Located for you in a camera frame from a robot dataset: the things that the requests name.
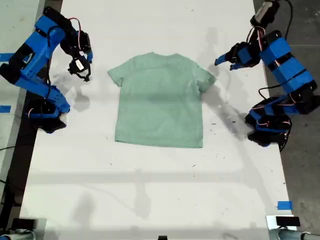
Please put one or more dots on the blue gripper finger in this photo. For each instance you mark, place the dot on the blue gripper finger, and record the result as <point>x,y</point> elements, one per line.
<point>223,60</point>
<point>88,56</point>
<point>236,67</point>
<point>91,55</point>

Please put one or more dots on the pale green T-shirt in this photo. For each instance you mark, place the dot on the pale green T-shirt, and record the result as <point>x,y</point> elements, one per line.
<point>160,105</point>

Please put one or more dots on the blue and black arm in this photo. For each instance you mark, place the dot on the blue and black arm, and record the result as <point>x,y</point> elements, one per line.
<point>37,55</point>
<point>287,65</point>

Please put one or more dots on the pale grey side table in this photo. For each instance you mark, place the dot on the pale grey side table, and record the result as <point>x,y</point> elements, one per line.
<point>10,20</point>

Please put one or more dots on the long blue tape strip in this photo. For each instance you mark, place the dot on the long blue tape strip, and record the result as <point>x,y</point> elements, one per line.
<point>6,57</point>

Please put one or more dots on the short blue tape strip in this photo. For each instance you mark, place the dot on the short blue tape strip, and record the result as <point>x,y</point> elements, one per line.
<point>5,109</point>

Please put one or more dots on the square blue tape piece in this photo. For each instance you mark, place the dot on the square blue tape piece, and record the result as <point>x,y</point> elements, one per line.
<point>285,205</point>

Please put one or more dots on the silver metal plate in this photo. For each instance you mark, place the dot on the silver metal plate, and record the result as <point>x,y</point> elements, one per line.
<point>271,222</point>

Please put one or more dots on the small black box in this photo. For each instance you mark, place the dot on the small black box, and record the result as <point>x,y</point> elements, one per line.
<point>287,221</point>
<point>23,223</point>

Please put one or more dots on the pale grey pipe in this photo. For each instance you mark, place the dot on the pale grey pipe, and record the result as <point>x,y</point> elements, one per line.
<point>17,236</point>
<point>287,235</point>

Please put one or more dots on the small black clamp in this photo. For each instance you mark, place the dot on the small black clamp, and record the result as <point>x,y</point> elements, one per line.
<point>162,237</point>

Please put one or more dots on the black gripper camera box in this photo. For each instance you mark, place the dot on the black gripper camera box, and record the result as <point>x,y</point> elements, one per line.
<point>79,65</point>
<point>265,10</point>

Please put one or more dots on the short black camera stalk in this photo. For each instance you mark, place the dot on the short black camera stalk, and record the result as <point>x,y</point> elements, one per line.
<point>253,33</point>

